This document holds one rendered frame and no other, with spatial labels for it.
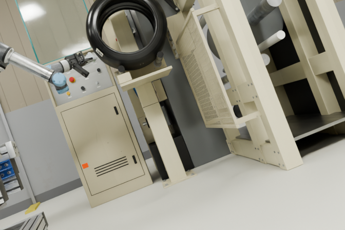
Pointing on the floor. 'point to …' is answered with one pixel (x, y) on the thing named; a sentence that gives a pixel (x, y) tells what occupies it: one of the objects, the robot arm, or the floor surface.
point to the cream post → (166, 156)
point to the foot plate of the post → (178, 179)
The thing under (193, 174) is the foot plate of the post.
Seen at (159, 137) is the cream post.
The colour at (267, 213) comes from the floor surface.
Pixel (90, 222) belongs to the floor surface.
